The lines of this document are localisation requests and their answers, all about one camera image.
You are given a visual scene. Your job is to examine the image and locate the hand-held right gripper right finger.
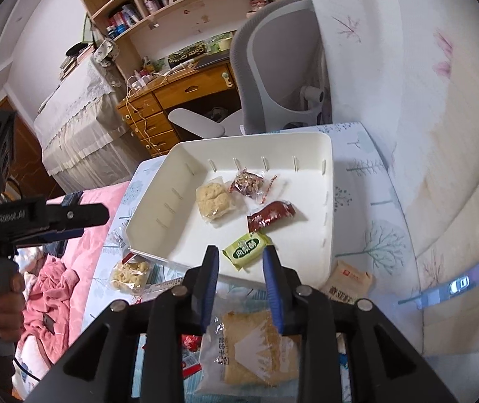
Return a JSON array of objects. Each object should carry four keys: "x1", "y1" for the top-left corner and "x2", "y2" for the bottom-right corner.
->
[{"x1": 263, "y1": 246, "x2": 446, "y2": 403}]

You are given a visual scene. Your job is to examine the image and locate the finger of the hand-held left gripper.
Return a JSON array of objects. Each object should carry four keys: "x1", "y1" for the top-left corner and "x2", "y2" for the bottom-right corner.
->
[
  {"x1": 14, "y1": 227, "x2": 85, "y2": 248},
  {"x1": 45, "y1": 192, "x2": 110, "y2": 238}
]

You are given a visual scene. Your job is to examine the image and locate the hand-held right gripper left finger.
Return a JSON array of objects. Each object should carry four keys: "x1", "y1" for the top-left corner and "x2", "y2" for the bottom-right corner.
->
[{"x1": 25, "y1": 245, "x2": 221, "y2": 403}]

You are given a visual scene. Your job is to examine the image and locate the red rimmed dark snack packet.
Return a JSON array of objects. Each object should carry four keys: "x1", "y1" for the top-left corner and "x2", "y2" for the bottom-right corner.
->
[{"x1": 178, "y1": 333, "x2": 204, "y2": 380}]

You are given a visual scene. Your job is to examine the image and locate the yellow cake slice packet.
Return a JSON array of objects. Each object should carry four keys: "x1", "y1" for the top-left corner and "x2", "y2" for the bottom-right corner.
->
[{"x1": 195, "y1": 296, "x2": 303, "y2": 395}]

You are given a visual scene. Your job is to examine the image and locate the green snack packet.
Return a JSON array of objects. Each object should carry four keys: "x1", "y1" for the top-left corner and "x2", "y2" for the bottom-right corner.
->
[{"x1": 222, "y1": 232, "x2": 273, "y2": 273}]

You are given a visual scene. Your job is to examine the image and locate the white plastic tray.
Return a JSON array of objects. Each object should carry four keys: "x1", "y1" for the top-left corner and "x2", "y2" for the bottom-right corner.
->
[{"x1": 125, "y1": 131, "x2": 335, "y2": 291}]

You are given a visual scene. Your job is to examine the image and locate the puffed rice snack packet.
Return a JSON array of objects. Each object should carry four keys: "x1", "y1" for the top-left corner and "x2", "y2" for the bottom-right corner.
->
[
  {"x1": 195, "y1": 180, "x2": 240, "y2": 223},
  {"x1": 108, "y1": 256, "x2": 156, "y2": 295}
]

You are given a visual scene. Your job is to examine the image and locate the pink blanket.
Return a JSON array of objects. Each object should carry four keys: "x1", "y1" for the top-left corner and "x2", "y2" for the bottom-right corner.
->
[{"x1": 13, "y1": 180, "x2": 133, "y2": 345}]

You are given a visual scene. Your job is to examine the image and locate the white red striped snack packet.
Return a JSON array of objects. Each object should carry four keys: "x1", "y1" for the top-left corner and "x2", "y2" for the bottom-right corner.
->
[{"x1": 132, "y1": 277, "x2": 185, "y2": 305}]

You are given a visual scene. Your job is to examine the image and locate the wooden door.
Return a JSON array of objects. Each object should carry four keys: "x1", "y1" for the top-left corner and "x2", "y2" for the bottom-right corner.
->
[{"x1": 0, "y1": 96, "x2": 66, "y2": 202}]

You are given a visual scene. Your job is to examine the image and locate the beige snack packet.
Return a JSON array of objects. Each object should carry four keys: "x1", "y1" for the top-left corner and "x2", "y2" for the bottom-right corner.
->
[{"x1": 320, "y1": 259, "x2": 374, "y2": 306}]

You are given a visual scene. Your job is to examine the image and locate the white lace furniture cover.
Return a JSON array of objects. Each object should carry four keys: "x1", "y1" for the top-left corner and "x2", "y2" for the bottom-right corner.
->
[{"x1": 34, "y1": 56, "x2": 139, "y2": 186}]

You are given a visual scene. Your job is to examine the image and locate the clear mixed nut packet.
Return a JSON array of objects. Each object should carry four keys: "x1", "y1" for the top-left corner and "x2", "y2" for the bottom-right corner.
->
[{"x1": 229, "y1": 169, "x2": 278, "y2": 206}]

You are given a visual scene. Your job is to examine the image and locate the wooden desk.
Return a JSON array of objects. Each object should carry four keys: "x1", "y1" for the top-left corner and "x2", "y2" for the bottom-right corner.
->
[{"x1": 116, "y1": 61, "x2": 240, "y2": 158}]

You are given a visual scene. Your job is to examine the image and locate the patterned fabric bag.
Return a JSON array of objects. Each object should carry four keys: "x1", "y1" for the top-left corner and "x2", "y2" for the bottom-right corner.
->
[{"x1": 92, "y1": 38, "x2": 120, "y2": 65}]

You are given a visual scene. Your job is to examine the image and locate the wooden bookshelf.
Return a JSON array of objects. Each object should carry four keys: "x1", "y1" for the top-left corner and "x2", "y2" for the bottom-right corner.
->
[{"x1": 65, "y1": 0, "x2": 307, "y2": 74}]

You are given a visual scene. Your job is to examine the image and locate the white floral quilt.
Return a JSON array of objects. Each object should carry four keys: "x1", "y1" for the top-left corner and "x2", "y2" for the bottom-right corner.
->
[{"x1": 300, "y1": 0, "x2": 479, "y2": 357}]

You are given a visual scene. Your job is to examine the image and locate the grey office chair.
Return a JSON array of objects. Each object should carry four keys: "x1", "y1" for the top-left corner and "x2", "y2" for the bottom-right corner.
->
[{"x1": 168, "y1": 0, "x2": 333, "y2": 139}]

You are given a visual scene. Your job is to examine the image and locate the white cable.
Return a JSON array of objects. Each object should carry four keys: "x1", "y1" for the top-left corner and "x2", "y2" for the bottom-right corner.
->
[{"x1": 124, "y1": 67, "x2": 194, "y2": 156}]

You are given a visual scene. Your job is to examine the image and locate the black cable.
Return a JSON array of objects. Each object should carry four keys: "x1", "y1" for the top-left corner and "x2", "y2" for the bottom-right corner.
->
[{"x1": 12, "y1": 357, "x2": 49, "y2": 383}]

